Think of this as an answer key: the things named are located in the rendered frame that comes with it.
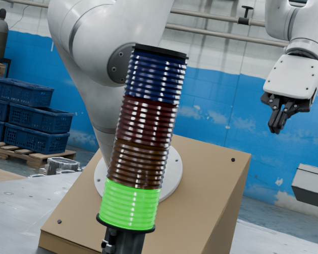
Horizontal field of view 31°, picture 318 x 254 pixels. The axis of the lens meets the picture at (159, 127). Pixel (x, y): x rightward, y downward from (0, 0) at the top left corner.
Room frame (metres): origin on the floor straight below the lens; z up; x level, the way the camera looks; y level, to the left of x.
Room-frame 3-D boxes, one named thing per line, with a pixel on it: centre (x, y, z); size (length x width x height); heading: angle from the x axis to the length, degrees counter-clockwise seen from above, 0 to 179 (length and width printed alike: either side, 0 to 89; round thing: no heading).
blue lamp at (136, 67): (0.59, 0.01, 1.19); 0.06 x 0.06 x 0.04
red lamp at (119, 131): (0.59, 0.01, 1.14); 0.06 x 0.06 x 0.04
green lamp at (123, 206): (0.59, 0.01, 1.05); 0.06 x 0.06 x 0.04
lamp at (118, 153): (0.59, 0.01, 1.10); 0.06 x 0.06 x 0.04
